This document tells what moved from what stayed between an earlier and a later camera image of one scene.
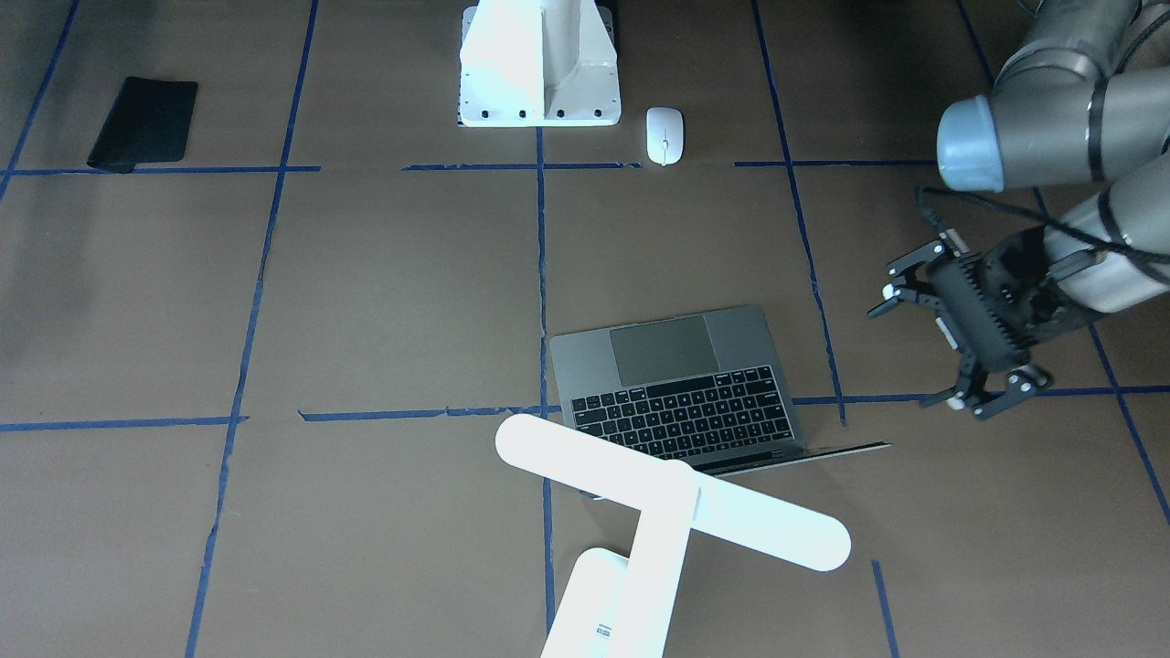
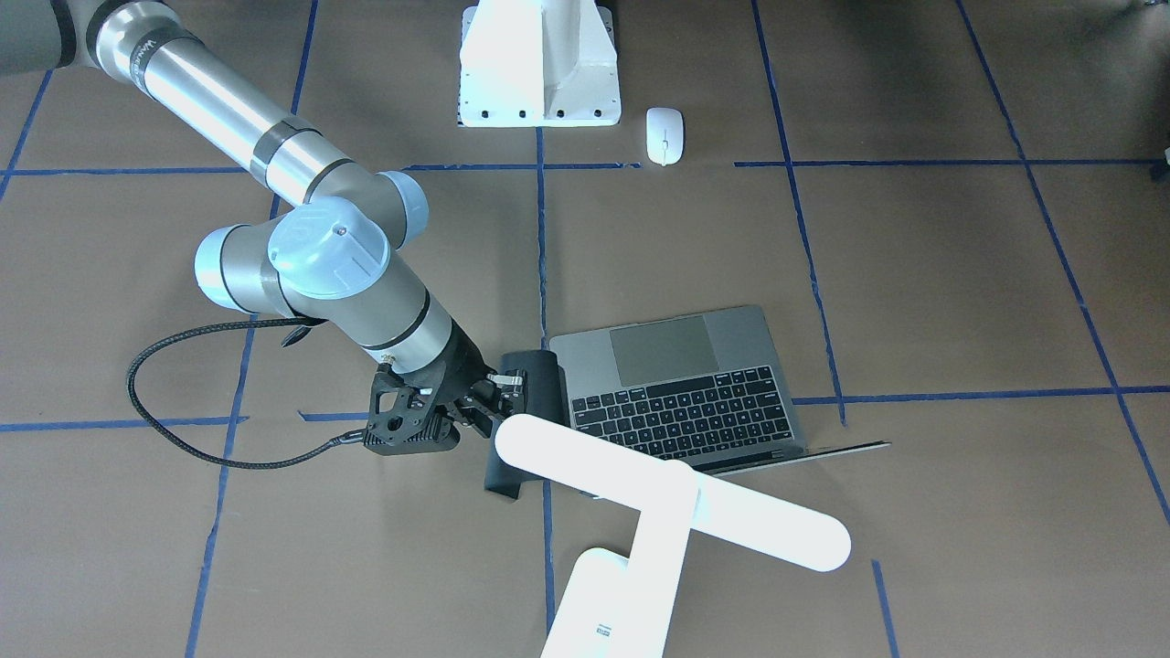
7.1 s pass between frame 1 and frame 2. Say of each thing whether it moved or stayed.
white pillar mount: stayed
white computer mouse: stayed
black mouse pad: moved
